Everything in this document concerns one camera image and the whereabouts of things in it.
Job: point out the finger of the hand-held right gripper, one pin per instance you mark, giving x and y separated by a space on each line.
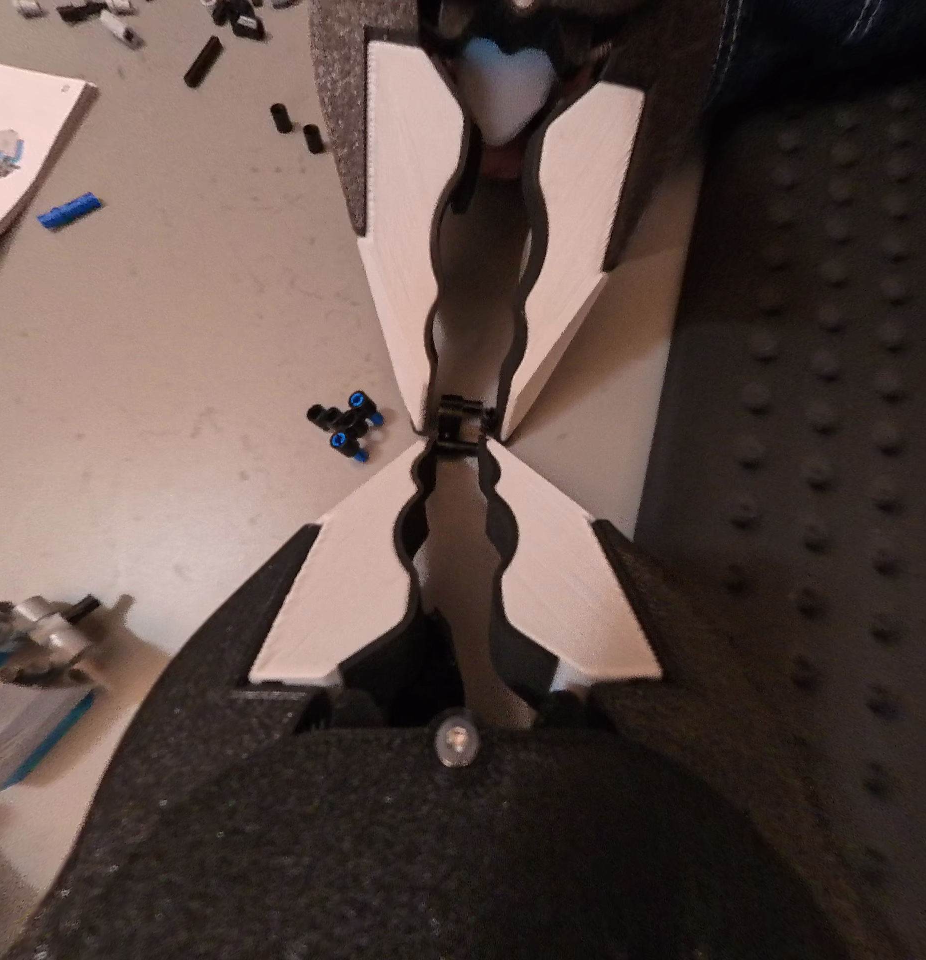
403 187
583 195

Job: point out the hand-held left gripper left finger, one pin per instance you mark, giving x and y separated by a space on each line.
335 600

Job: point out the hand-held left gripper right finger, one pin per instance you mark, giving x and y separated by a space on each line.
575 592

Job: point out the black connector brick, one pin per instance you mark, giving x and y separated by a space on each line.
459 426

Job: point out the blue pin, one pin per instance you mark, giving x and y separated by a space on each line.
69 211

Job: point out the grey desk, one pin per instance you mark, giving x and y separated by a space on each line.
170 337

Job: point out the black bush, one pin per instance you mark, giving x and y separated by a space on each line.
280 118
313 139

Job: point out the black axle tube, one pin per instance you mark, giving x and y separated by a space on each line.
203 61

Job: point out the black blue connector assembly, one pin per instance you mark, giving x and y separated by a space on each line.
346 427

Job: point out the pile of loose toy bricks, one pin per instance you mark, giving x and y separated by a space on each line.
118 15

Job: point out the black studded mat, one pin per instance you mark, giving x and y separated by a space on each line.
807 450

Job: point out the blue yellow brick assembly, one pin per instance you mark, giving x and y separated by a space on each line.
35 675

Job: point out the toy instruction booklet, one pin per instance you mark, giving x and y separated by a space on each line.
13 135

